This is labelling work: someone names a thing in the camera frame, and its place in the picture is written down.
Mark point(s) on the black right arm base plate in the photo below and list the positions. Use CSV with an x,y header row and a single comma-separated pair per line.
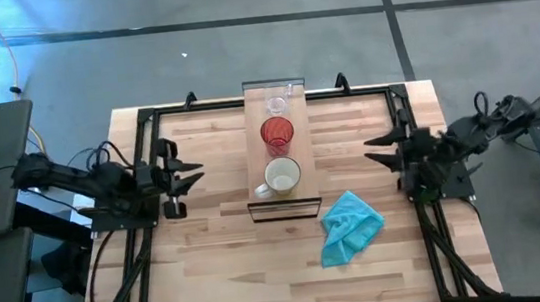
x,y
457,187

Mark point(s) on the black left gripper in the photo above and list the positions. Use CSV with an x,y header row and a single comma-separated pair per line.
x,y
170,184

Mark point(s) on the teal cloth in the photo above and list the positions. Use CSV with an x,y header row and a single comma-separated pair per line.
x,y
351,228

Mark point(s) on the red faceted plastic tumbler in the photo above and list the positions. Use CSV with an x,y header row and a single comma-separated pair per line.
x,y
277,132

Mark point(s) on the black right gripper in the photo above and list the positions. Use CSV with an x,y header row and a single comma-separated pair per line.
x,y
427,159

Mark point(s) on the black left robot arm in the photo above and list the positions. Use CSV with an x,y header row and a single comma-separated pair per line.
x,y
72,178

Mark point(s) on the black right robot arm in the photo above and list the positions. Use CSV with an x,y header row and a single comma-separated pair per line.
x,y
469,131

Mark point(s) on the wooden shelf board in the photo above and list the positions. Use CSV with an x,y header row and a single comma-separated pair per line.
x,y
257,122

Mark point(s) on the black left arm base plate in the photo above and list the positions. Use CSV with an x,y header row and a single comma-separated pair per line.
x,y
107,223

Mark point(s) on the white ceramic mug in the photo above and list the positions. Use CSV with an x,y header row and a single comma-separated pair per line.
x,y
282,176

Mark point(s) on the black table frame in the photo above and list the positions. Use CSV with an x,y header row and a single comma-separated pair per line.
x,y
147,129

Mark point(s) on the clear glass mug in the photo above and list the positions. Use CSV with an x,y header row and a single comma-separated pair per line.
x,y
276,103

